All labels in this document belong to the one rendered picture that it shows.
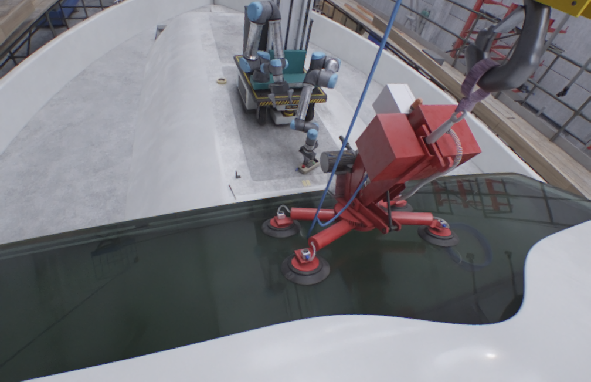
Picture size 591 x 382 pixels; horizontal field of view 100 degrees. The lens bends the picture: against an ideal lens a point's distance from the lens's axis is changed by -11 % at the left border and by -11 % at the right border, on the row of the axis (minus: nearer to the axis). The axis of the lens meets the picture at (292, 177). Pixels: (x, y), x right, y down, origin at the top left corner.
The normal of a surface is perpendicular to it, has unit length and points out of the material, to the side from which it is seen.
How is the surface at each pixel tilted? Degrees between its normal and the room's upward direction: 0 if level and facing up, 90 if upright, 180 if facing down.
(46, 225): 0
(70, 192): 0
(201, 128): 10
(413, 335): 21
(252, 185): 0
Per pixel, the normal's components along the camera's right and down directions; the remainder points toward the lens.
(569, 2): -0.94, 0.11
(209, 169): -0.01, -0.66
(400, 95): 0.23, -0.44
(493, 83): -0.83, 0.52
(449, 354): -0.03, -0.89
